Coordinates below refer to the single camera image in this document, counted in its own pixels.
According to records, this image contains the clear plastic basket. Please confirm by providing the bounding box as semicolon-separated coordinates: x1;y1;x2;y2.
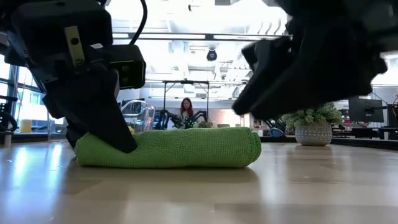
120;100;156;134

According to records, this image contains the artificial plant in patterned pot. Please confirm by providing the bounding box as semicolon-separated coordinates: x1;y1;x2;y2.
281;102;344;147

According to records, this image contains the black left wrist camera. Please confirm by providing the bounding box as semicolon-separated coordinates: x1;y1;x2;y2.
107;44;147;90

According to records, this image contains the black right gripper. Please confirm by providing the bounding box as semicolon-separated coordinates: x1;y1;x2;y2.
232;0;398;121

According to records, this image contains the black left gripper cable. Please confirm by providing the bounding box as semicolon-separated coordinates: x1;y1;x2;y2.
129;0;149;46

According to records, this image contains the person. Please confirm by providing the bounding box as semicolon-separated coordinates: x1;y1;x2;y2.
178;97;195;128

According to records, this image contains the yellow bin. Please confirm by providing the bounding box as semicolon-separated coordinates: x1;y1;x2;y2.
19;119;32;134

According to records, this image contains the black computer monitor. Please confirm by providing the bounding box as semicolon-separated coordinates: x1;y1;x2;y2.
387;104;398;128
348;98;385;123

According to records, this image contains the black equipment stand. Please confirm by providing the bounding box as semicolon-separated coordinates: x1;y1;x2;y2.
0;95;19;147

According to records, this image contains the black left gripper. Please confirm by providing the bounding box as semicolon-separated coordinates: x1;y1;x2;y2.
0;0;138;153

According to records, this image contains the green microfiber towel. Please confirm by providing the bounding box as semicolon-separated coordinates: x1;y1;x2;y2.
73;126;262;170

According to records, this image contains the black metal workstation frame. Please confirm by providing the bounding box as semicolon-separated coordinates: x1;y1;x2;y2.
161;80;249;128

